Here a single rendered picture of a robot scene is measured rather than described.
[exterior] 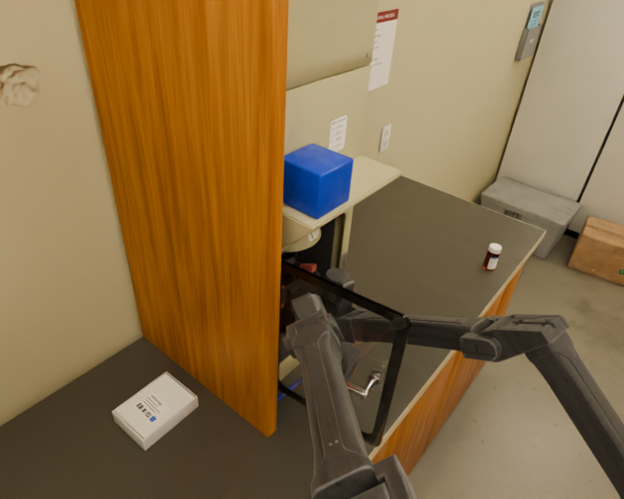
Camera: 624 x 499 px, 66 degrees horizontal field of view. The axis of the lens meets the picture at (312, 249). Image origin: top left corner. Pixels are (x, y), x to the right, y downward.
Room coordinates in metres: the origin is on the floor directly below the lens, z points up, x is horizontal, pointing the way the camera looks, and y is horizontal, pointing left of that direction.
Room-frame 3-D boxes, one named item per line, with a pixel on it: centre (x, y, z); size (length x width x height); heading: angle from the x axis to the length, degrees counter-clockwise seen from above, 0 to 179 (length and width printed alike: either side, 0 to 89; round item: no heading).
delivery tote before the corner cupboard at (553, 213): (3.13, -1.56, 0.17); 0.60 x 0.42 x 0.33; 51
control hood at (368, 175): (0.88, -0.05, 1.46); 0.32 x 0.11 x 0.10; 143
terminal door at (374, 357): (0.70, -0.05, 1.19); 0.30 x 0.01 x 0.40; 60
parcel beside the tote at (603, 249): (2.80, -2.05, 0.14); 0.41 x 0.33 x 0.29; 60
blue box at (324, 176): (0.81, 0.00, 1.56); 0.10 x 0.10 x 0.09; 53
